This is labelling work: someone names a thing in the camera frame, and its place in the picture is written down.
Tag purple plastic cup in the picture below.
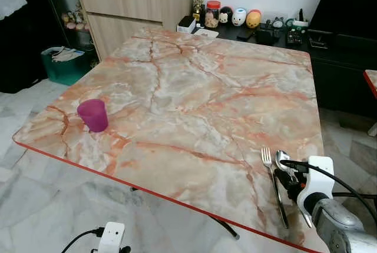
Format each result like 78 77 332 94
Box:
77 99 109 133

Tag black box device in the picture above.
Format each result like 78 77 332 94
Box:
255 28 278 45

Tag white green router device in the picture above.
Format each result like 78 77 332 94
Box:
287 9 310 29

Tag orange egg shaped figurine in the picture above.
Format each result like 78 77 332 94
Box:
246 9 263 29

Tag white booklet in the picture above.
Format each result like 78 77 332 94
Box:
194 27 219 38

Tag white egg shaped figurine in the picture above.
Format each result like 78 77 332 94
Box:
232 8 248 27

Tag black round figurine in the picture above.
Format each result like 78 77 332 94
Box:
220 7 234 25

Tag red lidded snack jar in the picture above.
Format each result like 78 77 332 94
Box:
205 1 222 29

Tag white box with black top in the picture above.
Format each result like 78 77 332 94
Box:
177 16 197 34

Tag black television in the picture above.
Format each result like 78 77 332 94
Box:
309 0 377 34

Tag green bin with papers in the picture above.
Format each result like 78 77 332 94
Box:
41 45 95 86

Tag gold trophy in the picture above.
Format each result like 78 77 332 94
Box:
191 0 206 27

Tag light wooden cabinet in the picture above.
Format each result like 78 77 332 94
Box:
74 0 196 60

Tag pink plush toys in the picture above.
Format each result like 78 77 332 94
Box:
61 8 90 31

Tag white lace cloth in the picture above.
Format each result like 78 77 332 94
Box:
0 0 28 22

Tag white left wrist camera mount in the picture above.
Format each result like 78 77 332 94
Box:
97 222 126 253

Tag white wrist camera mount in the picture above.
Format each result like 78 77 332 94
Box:
297 156 335 214
97 222 126 253

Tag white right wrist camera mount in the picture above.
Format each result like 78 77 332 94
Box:
297 156 335 214

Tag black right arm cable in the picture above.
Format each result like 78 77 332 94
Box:
279 159 377 221

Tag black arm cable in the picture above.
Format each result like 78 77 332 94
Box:
61 228 105 253
279 159 377 221

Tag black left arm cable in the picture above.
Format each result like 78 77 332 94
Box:
61 228 105 253

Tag black metal table leg frame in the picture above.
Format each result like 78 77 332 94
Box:
130 187 241 240

